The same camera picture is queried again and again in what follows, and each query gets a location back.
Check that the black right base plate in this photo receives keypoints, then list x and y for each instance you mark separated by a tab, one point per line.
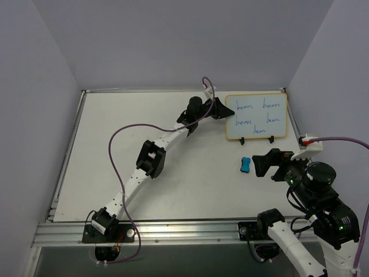
249	231

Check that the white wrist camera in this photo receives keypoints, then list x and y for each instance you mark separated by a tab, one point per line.
308	147
208	92

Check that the aluminium front rail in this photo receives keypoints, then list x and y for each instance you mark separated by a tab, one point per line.
153	233

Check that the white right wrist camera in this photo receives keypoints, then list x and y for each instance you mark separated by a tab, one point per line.
308	147

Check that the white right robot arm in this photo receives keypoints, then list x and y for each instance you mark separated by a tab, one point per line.
310	191

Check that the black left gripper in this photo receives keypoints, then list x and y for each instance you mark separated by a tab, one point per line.
215	107

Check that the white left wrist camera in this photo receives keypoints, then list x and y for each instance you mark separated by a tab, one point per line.
208	92

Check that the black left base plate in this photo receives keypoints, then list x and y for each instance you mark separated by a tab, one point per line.
122	233

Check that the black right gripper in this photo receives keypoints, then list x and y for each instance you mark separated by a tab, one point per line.
277	163

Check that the metal wire whiteboard stand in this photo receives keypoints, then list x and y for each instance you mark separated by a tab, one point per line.
270	139

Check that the yellow framed whiteboard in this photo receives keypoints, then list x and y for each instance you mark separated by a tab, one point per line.
257	116

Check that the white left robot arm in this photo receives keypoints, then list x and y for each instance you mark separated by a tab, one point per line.
150	162

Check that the blue bone shaped eraser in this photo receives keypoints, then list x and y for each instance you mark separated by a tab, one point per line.
245	165

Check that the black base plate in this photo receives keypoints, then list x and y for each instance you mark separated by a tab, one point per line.
122	233
249	231

